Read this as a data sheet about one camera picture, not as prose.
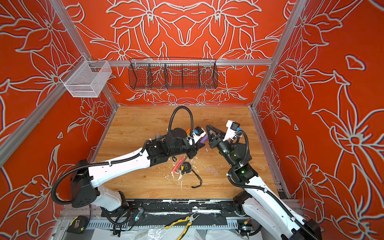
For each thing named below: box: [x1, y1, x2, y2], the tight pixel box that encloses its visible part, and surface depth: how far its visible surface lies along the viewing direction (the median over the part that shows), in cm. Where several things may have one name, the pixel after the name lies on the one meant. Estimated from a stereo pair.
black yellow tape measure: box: [66, 215, 89, 234], surface depth 69 cm
